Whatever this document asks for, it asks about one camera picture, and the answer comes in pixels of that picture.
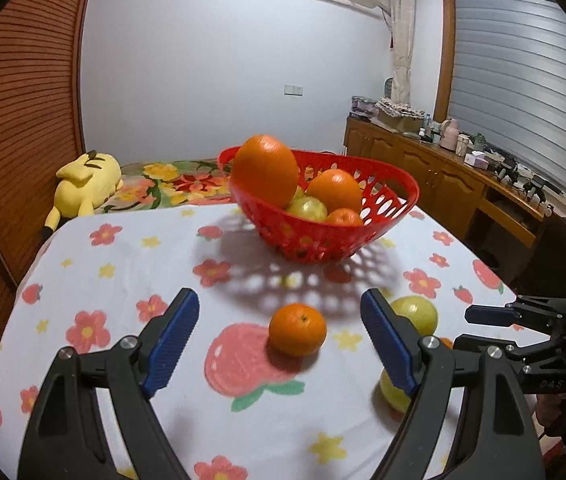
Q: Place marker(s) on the floral bed blanket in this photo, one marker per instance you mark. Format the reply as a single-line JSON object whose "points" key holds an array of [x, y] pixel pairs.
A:
{"points": [[173, 185]]}

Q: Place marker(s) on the small green guava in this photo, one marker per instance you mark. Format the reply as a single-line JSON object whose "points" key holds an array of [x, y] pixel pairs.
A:
{"points": [[298, 193], [393, 395], [415, 312]]}

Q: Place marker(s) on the clear storage box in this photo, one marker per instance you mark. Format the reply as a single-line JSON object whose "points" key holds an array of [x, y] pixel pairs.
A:
{"points": [[363, 107]]}

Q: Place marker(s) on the large yellow-green guava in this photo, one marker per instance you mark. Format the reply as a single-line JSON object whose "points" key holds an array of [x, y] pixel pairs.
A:
{"points": [[308, 208]]}

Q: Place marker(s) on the yellow plush toy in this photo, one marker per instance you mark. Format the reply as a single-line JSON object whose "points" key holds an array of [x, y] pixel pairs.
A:
{"points": [[85, 182]]}

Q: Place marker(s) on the white floral strawberry tablecloth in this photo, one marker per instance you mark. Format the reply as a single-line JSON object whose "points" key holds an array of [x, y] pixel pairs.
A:
{"points": [[138, 270]]}

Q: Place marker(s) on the small grey fan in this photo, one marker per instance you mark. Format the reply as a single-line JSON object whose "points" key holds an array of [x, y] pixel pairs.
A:
{"points": [[388, 87]]}

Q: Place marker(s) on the white cup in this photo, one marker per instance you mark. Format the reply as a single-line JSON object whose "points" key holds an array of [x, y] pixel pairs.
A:
{"points": [[463, 145]]}

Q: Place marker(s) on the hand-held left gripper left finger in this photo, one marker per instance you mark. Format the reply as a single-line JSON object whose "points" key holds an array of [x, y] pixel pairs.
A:
{"points": [[173, 340]]}

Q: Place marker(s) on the red perforated plastic basket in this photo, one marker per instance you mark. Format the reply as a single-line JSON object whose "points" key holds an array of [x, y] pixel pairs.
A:
{"points": [[313, 240]]}

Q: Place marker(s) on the pink tissue box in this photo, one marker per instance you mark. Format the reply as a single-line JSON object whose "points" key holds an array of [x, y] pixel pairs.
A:
{"points": [[474, 160]]}

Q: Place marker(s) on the cardboard box with cloth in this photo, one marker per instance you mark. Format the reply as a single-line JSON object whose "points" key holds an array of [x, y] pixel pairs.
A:
{"points": [[399, 116]]}

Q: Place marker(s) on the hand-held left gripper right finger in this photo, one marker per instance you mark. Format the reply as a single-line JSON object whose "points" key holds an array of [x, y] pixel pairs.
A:
{"points": [[388, 345]]}

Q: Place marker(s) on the large orange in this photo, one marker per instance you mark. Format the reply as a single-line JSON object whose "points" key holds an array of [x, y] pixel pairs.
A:
{"points": [[264, 170]]}

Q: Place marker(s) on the wooden sideboard cabinet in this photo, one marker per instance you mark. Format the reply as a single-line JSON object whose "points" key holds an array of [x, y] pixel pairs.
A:
{"points": [[413, 170]]}

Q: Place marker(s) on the small tangerine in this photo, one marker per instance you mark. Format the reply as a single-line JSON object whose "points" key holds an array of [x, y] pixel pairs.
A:
{"points": [[446, 343], [344, 217], [297, 330]]}

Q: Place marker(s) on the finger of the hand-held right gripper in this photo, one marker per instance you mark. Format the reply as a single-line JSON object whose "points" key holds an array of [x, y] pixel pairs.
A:
{"points": [[488, 315], [478, 342]]}

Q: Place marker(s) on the wooden louvered wardrobe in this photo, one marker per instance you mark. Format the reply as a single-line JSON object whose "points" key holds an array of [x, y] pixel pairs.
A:
{"points": [[18, 110]]}

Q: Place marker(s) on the wooden window frame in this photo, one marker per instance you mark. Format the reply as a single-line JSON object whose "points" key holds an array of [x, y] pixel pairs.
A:
{"points": [[444, 50]]}

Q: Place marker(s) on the medium orange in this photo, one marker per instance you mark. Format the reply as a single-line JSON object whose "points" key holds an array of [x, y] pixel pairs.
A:
{"points": [[334, 190]]}

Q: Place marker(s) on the beige curtain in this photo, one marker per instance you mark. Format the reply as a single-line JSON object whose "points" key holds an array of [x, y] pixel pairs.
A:
{"points": [[400, 35]]}

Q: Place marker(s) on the white wall socket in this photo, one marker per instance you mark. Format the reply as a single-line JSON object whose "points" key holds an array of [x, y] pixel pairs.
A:
{"points": [[293, 90]]}

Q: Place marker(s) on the pink kettle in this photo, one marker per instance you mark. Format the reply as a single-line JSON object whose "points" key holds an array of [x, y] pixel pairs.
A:
{"points": [[448, 135]]}

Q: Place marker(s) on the grey window blind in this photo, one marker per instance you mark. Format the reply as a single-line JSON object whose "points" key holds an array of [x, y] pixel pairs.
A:
{"points": [[513, 75]]}

